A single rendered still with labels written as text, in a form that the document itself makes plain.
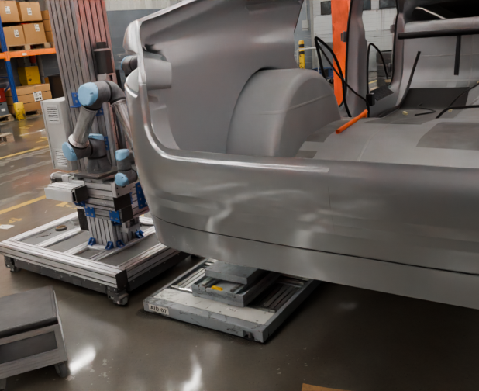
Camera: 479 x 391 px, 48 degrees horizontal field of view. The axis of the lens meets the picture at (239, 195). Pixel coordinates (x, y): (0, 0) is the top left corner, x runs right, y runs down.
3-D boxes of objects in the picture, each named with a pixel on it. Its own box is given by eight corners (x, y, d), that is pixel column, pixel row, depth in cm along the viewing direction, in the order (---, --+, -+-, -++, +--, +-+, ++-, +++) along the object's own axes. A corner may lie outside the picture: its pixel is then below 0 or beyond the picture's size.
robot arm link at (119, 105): (111, 82, 306) (145, 161, 308) (96, 85, 298) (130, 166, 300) (122, 74, 299) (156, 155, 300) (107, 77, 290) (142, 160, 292)
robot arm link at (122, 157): (127, 147, 297) (130, 165, 300) (111, 151, 289) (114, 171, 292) (136, 147, 292) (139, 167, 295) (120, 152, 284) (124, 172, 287)
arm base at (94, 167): (81, 172, 329) (78, 157, 326) (101, 166, 340) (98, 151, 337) (98, 174, 320) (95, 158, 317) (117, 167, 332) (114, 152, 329)
